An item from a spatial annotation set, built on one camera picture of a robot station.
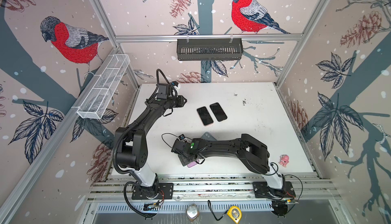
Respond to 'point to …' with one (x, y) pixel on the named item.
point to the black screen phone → (204, 115)
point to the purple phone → (192, 164)
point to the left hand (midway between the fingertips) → (185, 99)
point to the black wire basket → (212, 49)
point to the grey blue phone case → (207, 136)
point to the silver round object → (192, 212)
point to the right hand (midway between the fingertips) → (187, 158)
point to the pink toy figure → (284, 160)
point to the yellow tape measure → (235, 213)
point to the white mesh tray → (97, 99)
